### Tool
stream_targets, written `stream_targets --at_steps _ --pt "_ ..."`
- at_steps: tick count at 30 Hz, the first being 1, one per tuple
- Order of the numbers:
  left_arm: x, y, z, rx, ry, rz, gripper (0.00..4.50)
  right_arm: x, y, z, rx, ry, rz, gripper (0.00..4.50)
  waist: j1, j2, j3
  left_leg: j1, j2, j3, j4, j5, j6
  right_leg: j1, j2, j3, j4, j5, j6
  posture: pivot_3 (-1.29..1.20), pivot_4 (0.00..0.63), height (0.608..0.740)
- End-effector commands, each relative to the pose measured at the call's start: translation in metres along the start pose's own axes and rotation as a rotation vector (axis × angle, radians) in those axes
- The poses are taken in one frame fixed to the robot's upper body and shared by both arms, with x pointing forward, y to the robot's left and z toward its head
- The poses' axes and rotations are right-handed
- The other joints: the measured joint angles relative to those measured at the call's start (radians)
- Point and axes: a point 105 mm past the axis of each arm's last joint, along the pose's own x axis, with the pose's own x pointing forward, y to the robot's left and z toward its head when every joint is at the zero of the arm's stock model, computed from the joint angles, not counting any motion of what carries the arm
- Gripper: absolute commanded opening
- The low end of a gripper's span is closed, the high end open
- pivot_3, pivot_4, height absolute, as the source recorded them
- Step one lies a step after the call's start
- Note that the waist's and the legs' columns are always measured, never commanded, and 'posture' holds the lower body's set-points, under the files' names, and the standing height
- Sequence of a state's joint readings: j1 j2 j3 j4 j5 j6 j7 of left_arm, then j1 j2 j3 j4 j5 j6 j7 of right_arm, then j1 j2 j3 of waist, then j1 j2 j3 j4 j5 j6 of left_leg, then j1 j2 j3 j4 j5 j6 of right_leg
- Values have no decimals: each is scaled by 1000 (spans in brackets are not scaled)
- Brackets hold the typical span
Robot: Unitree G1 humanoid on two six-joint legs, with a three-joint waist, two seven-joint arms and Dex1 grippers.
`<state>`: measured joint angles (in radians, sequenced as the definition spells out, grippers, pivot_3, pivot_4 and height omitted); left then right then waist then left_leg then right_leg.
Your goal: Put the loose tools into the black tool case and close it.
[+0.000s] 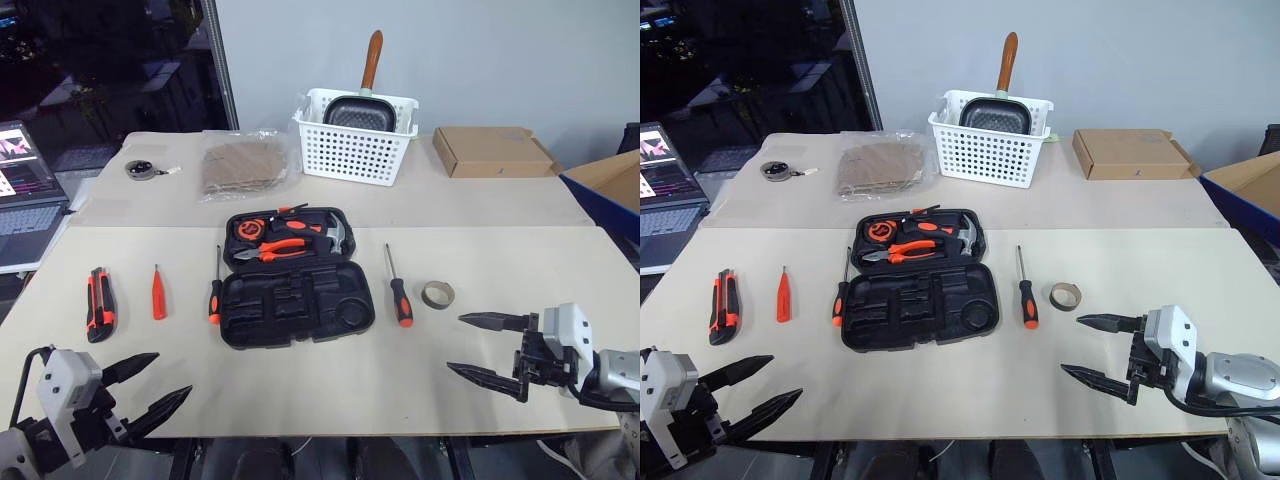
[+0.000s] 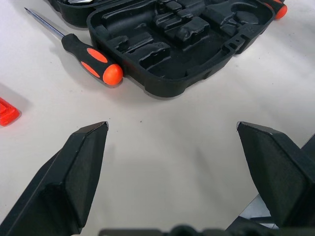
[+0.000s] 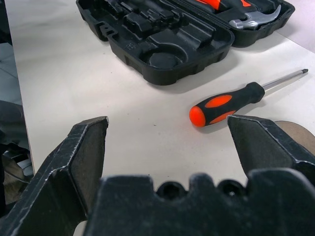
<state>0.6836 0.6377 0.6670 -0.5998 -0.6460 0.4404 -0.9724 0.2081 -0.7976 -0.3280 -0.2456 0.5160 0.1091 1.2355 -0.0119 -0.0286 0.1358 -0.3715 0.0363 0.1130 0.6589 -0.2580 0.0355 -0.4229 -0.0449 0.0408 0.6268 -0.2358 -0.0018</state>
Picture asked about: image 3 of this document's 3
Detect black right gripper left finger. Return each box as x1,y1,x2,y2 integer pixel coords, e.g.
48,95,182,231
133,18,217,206
0,116,109,236

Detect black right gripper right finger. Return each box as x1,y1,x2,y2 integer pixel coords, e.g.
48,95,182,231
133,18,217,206
226,114,315,184

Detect orange black phillips screwdriver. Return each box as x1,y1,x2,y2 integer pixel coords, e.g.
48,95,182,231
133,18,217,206
189,68,309,127

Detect black tool kit case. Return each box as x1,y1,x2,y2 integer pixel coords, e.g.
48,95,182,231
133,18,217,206
75,0,296,86

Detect tan round board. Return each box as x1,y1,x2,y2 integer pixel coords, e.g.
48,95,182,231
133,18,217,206
275,120,315,139

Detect steel claw hammer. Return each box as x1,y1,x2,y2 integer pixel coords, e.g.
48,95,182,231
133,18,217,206
214,0,283,31

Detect orange handled pliers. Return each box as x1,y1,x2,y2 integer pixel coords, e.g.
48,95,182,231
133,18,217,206
196,0,221,11

